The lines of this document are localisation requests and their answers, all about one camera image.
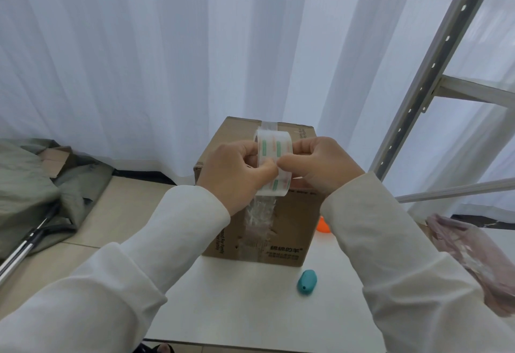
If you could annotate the person's left forearm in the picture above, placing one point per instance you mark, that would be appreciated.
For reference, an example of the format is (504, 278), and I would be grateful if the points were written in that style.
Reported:
(120, 268)

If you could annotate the white sheer curtain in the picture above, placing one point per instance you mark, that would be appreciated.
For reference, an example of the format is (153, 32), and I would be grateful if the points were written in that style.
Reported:
(201, 51)

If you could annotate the person's right thumb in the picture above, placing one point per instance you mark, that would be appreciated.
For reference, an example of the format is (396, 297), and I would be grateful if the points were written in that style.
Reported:
(291, 161)

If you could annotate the silver metal pole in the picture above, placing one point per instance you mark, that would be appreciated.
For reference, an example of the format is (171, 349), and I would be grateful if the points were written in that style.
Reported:
(24, 250)

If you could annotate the person's shoe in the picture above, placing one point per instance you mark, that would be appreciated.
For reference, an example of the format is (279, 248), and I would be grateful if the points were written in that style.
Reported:
(155, 348)

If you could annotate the person's right hand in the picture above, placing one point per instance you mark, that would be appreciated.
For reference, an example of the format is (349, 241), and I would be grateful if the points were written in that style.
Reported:
(328, 165)

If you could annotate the small brown cardboard box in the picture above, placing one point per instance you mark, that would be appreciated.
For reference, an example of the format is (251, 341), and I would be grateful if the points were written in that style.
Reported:
(54, 159)

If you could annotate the person's right forearm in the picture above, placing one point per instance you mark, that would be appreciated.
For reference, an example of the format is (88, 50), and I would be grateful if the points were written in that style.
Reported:
(402, 268)

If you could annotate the orange plastic object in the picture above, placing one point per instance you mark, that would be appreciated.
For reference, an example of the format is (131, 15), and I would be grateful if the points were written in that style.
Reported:
(323, 226)

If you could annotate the teal oval box cutter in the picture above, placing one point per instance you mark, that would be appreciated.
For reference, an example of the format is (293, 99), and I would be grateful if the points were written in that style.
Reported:
(307, 282)

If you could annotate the person's left hand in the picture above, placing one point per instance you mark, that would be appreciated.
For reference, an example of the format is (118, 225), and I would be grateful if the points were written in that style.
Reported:
(229, 175)

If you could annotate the olive green cloth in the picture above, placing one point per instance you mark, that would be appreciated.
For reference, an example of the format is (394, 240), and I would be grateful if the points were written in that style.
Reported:
(32, 196)

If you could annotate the clear packing tape roll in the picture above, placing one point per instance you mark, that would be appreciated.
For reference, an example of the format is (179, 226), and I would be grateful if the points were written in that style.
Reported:
(270, 151)

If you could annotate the grey metal shelf frame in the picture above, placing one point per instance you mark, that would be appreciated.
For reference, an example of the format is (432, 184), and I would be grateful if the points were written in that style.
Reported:
(434, 79)

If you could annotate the person's left thumb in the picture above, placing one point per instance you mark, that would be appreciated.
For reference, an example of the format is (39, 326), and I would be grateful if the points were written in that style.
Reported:
(263, 171)

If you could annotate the pink plastic bag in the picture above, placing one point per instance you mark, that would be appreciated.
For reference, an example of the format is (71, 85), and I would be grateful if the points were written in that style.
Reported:
(474, 256)

